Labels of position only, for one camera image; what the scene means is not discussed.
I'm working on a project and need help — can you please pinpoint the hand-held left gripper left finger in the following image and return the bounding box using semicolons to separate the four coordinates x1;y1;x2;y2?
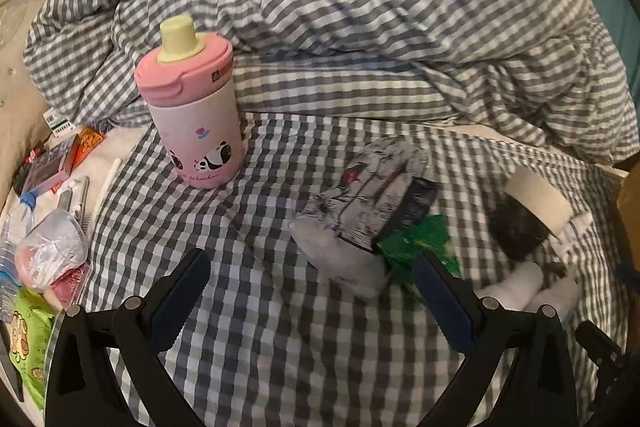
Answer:
45;248;213;427

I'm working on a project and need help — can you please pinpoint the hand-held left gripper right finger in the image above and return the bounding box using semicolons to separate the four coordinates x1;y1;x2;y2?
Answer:
412;252;578;427

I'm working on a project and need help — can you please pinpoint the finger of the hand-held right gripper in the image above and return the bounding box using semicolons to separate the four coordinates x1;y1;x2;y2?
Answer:
574;321;631;427

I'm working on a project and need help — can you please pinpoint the green plastic packet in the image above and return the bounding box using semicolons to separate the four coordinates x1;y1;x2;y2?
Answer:
377;214;461;295

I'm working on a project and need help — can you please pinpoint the grey printed packet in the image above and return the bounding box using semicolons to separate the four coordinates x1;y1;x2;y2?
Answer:
290;136;440;299

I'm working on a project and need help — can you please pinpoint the brown cardboard box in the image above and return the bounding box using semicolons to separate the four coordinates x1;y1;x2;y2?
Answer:
597;162;640;278

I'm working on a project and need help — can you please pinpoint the white plastic bottle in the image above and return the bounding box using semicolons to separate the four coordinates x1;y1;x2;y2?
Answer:
475;264;583;323

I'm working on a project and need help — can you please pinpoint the black round object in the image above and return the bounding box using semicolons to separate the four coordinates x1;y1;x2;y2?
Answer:
487;199;548;260

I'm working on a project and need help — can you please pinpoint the pink patterned box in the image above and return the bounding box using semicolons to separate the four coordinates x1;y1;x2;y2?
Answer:
50;262;93;313

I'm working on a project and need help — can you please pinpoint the grey checked bed sheet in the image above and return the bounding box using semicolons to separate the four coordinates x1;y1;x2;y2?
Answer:
82;112;626;427

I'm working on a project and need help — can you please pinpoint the white squeeze tube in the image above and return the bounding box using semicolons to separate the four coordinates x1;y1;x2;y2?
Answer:
550;212;596;258

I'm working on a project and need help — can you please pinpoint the clear plastic bag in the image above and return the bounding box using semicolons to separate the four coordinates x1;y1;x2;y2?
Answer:
15;209;91;293

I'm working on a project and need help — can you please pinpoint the white plastic stick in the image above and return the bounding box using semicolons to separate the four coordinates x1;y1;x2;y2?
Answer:
95;157;122;202

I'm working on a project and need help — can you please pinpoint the beige tape roll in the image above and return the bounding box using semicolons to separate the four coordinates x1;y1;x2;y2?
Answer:
502;167;573;238

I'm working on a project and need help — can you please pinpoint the green cartoon snack packet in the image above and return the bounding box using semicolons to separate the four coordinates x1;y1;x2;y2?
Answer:
0;287;58;413

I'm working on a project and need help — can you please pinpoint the pink panda print bottle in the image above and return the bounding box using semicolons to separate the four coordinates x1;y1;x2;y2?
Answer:
134;16;246;190

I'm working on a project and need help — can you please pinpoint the orange small box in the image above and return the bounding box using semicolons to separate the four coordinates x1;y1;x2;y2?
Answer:
70;127;106;172

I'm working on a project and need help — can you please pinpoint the clear water bottle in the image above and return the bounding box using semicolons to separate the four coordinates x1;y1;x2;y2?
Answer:
0;189;38;323

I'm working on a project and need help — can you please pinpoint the dark pink-edged box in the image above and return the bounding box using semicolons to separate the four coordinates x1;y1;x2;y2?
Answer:
20;139;81;198

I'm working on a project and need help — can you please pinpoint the white barcode label box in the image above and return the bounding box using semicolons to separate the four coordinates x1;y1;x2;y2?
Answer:
42;107;76;138

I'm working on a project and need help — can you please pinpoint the cream tufted pillow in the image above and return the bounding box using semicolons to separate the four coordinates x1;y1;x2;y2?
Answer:
0;2;56;208

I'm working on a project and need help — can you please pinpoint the grey checked duvet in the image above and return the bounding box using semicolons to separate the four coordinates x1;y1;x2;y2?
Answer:
24;0;638;165

